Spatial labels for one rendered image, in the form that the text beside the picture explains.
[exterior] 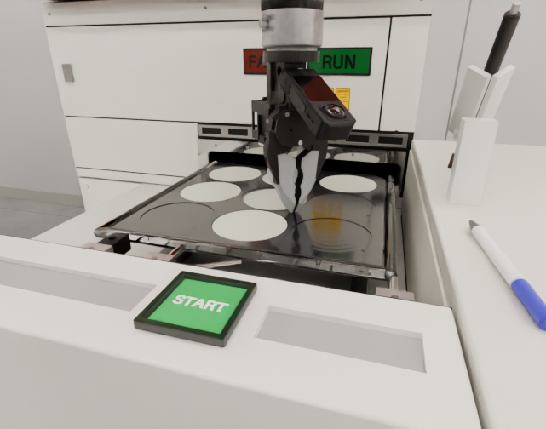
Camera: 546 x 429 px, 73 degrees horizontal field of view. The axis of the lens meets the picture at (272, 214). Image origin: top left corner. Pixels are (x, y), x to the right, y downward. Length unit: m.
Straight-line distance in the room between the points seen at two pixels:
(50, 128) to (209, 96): 2.57
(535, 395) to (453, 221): 0.20
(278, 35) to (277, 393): 0.38
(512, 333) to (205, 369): 0.17
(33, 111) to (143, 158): 2.49
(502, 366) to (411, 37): 0.61
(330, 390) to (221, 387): 0.05
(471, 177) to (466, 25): 1.87
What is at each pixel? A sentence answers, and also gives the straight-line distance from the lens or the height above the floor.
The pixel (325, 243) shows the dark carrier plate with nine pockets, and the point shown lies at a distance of 0.45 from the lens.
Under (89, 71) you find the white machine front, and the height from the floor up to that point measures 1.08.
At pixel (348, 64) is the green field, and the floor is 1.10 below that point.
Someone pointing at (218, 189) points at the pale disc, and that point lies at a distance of 0.63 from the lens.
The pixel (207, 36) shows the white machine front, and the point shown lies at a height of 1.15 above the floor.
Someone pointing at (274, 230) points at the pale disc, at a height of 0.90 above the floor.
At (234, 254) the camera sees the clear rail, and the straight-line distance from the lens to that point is 0.42.
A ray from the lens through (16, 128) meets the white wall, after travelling 3.58.
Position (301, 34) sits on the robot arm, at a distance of 0.47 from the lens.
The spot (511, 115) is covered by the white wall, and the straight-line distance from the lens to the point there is 2.33.
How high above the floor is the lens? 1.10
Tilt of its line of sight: 23 degrees down
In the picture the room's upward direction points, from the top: straight up
